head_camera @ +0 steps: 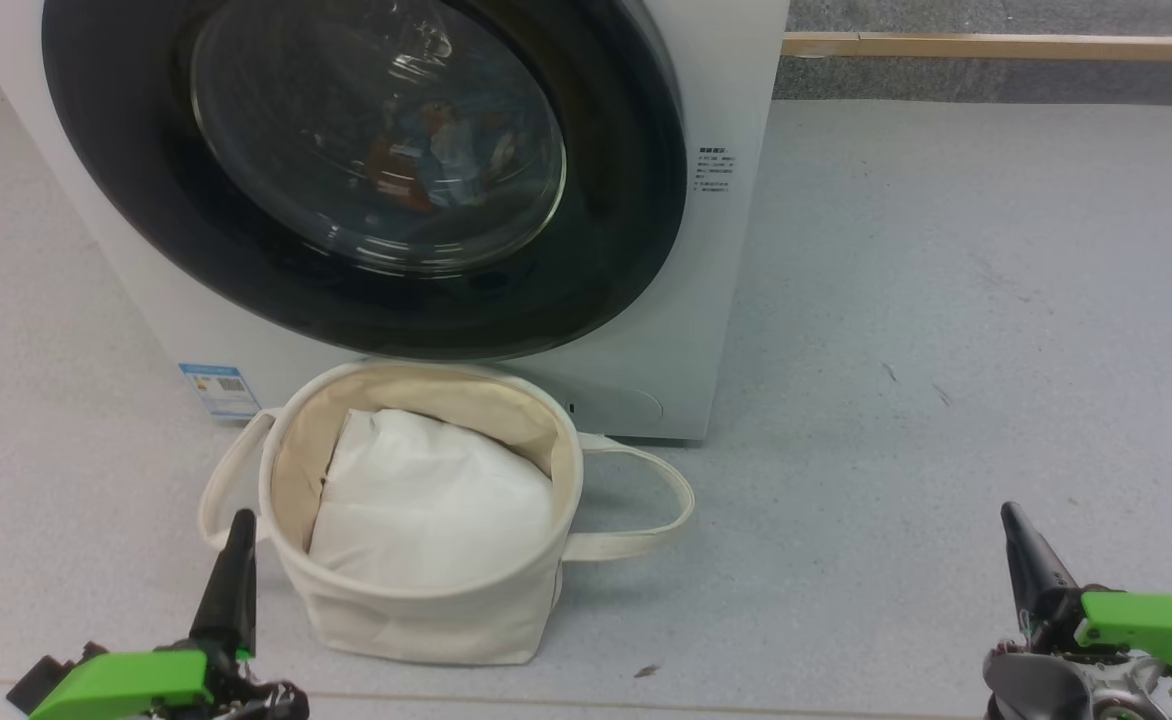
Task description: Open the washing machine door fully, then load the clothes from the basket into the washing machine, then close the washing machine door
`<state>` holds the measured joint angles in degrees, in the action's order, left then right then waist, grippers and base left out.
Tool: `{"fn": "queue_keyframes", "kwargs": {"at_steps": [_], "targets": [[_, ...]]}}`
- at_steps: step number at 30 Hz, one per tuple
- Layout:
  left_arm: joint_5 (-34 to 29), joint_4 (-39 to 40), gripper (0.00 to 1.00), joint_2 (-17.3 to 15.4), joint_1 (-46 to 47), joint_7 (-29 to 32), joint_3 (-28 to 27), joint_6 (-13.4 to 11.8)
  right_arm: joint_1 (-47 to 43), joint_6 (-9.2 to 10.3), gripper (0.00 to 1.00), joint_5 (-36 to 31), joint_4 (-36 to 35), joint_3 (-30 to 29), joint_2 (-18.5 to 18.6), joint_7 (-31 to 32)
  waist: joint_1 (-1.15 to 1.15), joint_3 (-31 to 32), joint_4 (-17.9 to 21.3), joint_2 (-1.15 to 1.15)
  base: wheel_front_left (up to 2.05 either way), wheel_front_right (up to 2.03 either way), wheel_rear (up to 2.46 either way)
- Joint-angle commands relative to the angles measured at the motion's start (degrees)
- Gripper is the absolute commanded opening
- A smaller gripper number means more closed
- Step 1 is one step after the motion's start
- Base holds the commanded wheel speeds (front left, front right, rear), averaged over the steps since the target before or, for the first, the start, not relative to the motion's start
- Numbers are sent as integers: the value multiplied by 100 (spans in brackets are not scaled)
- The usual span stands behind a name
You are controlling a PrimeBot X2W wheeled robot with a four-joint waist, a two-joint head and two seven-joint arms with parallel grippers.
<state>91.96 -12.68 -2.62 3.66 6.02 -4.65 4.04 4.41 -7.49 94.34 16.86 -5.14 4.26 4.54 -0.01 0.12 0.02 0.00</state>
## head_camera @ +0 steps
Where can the blue bear print clothing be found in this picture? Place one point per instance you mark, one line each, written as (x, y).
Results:
(456, 160)

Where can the round white filter cover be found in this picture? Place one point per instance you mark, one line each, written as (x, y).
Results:
(616, 410)

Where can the white cushion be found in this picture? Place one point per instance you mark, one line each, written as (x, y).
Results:
(426, 500)

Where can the blue white energy sticker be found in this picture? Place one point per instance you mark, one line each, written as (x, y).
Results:
(218, 390)

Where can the white washing machine body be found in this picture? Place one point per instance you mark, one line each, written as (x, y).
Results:
(736, 300)

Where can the cream fabric laundry basket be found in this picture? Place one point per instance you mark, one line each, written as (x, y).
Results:
(416, 625)

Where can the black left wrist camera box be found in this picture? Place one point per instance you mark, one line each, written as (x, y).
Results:
(41, 682)

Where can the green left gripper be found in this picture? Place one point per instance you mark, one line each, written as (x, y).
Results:
(126, 685)

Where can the black round glass washer door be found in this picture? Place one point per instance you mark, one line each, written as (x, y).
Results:
(116, 200)

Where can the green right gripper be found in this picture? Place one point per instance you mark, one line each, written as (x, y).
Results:
(1156, 630)

